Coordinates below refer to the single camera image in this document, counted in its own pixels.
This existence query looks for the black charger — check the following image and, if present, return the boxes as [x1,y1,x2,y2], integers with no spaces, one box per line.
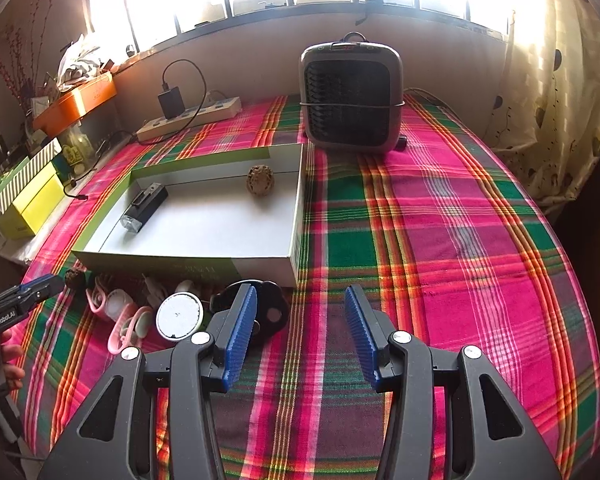
[158,86,187,118]

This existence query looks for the red twig decoration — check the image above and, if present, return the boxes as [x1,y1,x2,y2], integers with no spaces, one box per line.
[0,0,63,106]

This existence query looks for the orange box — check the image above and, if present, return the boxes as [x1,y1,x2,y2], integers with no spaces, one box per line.
[32,71,117,132]

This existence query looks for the patterned cream curtain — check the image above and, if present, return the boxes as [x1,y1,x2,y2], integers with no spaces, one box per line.
[480,0,600,211]

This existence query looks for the large brown walnut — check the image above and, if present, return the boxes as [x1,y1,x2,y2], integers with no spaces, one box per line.
[246,164,270,193]

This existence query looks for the black cable with plug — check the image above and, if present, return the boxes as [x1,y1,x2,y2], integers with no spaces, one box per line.
[62,130,137,201]

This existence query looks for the glass jar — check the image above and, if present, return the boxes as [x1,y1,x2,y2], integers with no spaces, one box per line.
[55,125,93,171]

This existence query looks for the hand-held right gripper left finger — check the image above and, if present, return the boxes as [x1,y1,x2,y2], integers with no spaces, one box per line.
[37,282,258,480]

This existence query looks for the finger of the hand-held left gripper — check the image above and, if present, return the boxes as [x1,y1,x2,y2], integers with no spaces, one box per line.
[7,275,55,300]
[0,280,67,313]

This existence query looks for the beige power strip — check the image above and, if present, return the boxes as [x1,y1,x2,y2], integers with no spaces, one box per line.
[136,96,243,142]

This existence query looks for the black charger cable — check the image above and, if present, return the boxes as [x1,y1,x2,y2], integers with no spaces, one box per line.
[161,59,209,126]

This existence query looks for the crumpled white bag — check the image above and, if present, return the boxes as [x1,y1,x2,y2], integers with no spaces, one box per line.
[57,35,111,86]

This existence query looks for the black rectangular device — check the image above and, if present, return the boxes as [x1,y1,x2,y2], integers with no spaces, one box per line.
[120,182,169,233]

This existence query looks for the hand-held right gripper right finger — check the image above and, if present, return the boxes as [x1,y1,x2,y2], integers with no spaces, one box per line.
[344,285,563,480]

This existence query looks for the pink plastic clip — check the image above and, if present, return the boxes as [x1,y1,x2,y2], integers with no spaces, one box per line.
[107,307,153,353]
[85,274,116,316]

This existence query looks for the striped box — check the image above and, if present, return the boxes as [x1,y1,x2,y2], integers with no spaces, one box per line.
[0,138,63,213]

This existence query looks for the black window latch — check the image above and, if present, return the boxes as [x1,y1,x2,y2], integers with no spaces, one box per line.
[355,0,396,26]

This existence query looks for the white cardboard box tray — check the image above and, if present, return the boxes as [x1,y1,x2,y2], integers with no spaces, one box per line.
[71,142,306,288]

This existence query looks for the green spool with white top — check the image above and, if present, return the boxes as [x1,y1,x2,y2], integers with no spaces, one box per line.
[155,292,203,343]

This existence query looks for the grey portable heater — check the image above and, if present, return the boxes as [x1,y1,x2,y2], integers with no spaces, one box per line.
[299,32,407,155]

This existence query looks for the black oval device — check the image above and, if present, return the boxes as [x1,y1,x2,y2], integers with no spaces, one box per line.
[210,280,288,346]

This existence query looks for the yellow-green box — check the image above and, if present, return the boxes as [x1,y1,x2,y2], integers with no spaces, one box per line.
[0,165,66,238]

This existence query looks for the plaid blanket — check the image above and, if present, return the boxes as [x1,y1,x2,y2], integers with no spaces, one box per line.
[20,92,600,480]

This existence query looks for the person's left hand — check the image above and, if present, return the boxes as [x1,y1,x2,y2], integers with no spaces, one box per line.
[0,341,27,386]

